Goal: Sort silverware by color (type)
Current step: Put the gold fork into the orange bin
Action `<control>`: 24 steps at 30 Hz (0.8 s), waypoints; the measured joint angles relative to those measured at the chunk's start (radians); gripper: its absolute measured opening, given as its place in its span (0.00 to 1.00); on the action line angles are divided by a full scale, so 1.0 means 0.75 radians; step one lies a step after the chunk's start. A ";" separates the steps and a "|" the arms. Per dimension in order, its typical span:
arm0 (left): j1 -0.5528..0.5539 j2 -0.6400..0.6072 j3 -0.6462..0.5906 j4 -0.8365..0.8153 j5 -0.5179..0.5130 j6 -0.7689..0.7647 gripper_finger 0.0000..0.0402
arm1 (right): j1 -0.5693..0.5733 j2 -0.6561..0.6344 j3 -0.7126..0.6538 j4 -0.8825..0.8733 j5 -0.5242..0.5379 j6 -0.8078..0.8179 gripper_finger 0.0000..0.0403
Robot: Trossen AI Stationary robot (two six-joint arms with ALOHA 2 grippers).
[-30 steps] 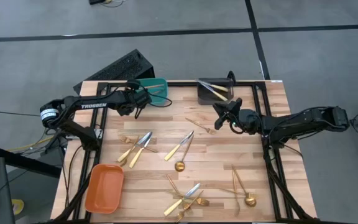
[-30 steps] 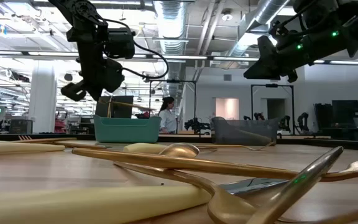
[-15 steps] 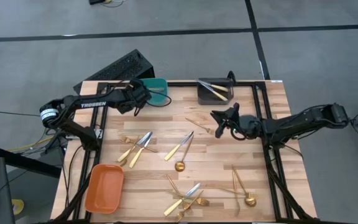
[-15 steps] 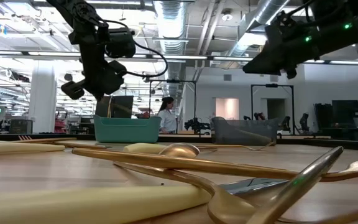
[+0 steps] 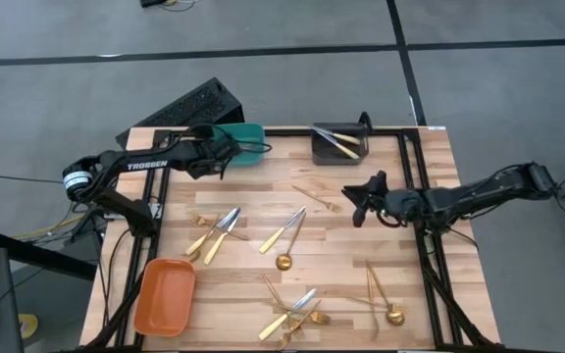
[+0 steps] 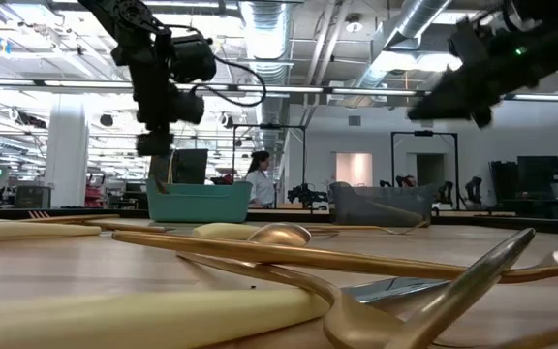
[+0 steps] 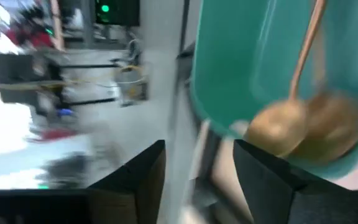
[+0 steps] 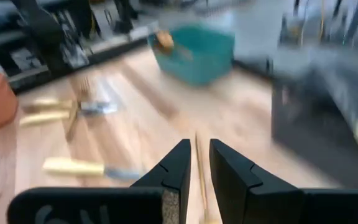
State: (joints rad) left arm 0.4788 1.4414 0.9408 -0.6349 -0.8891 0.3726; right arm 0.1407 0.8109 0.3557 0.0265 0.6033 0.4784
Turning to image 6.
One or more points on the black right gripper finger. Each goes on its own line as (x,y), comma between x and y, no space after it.
(448,99)

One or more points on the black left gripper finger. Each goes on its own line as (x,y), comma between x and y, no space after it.
(155,144)

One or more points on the dark grey plastic bin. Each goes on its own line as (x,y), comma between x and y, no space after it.
(356,208)

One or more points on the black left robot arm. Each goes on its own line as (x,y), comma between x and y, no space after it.
(129,19)

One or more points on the black background robot arm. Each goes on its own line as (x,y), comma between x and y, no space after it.
(308,195)

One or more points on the black rectangular panel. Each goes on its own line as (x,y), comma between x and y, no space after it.
(192,167)

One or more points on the teal plastic bin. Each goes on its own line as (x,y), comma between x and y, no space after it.
(196,203)

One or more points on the red cart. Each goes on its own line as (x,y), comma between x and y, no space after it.
(94,194)

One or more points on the horizontal light bar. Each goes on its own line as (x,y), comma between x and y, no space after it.
(366,91)

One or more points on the white pillar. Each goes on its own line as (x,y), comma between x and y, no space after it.
(68,160)

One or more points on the person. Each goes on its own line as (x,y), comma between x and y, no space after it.
(261,186)

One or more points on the black desk with monitors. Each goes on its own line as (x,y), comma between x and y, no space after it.
(540,174)

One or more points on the dark cabinet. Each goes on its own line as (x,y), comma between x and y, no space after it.
(32,196)

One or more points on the black gantry frame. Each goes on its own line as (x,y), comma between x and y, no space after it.
(424,133)
(269,126)

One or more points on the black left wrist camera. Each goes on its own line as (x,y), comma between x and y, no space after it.
(189,58)

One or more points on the smooth silver duct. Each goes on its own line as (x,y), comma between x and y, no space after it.
(414,19)

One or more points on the corrugated silver duct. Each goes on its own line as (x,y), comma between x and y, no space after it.
(267,39)

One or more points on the black aluminium table frame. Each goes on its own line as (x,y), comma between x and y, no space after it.
(298,217)

